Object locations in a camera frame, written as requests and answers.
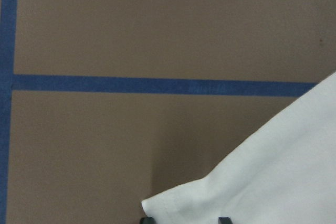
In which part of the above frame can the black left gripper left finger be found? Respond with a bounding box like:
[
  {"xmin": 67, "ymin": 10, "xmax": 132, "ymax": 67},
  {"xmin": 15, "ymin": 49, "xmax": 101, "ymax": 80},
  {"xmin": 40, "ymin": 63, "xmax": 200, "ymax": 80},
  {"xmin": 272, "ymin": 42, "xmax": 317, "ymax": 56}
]
[{"xmin": 140, "ymin": 217, "xmax": 155, "ymax": 224}]

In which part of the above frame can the white long-sleeve printed shirt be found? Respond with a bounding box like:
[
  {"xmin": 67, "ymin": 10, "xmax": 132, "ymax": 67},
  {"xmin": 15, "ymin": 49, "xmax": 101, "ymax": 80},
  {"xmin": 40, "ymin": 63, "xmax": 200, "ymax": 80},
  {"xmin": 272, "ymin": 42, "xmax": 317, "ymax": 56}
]
[{"xmin": 142, "ymin": 74, "xmax": 335, "ymax": 223}]

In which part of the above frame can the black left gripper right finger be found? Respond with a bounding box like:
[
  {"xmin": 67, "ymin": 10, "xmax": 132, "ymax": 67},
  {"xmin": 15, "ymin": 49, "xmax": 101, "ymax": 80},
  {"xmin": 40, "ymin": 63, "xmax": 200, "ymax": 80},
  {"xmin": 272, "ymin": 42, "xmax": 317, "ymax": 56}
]
[{"xmin": 218, "ymin": 217, "xmax": 232, "ymax": 224}]

